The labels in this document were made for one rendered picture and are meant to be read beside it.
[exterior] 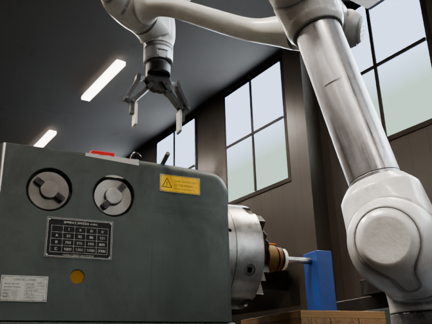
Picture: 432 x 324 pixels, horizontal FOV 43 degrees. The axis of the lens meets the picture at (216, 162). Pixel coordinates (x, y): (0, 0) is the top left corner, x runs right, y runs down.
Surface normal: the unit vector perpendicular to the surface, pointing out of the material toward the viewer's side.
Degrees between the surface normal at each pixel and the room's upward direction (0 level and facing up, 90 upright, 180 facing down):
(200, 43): 180
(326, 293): 90
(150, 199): 90
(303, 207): 90
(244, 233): 76
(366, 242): 96
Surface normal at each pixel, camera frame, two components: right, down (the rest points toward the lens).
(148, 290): 0.42, -0.32
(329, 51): -0.18, -0.40
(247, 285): 0.33, 0.37
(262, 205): -0.83, -0.18
